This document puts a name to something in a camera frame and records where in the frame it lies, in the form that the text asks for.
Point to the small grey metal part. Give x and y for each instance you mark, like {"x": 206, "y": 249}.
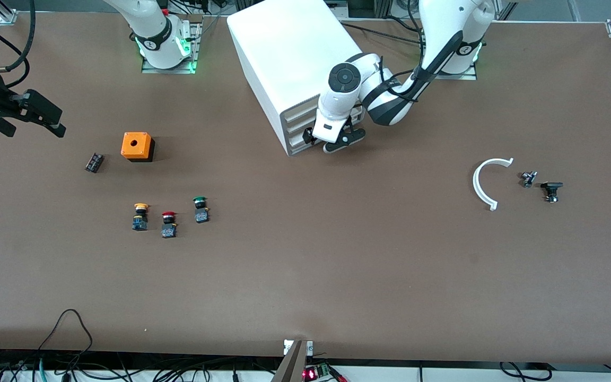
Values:
{"x": 527, "y": 179}

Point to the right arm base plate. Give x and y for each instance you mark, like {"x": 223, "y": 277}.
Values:
{"x": 196, "y": 53}

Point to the orange button enclosure box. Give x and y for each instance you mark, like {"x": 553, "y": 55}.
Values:
{"x": 136, "y": 146}

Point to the circuit board with red LED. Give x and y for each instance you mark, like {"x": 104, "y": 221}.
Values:
{"x": 311, "y": 374}

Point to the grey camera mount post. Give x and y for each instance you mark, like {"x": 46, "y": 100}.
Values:
{"x": 292, "y": 366}

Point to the white curved plastic piece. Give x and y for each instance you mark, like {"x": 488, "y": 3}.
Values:
{"x": 476, "y": 183}

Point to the yellow push button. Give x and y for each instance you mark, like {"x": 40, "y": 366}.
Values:
{"x": 140, "y": 220}

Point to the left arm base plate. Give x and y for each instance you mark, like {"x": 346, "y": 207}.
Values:
{"x": 459, "y": 77}

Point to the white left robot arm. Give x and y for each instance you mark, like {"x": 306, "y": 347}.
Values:
{"x": 443, "y": 26}

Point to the red push button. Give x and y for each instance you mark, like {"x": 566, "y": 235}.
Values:
{"x": 168, "y": 229}

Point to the small black terminal block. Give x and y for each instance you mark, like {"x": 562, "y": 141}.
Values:
{"x": 94, "y": 162}

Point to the green push button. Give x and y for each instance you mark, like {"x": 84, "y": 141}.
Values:
{"x": 201, "y": 215}

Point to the black button part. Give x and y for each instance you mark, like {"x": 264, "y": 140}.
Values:
{"x": 551, "y": 187}

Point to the white mount bracket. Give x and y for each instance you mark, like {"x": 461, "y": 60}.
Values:
{"x": 310, "y": 347}

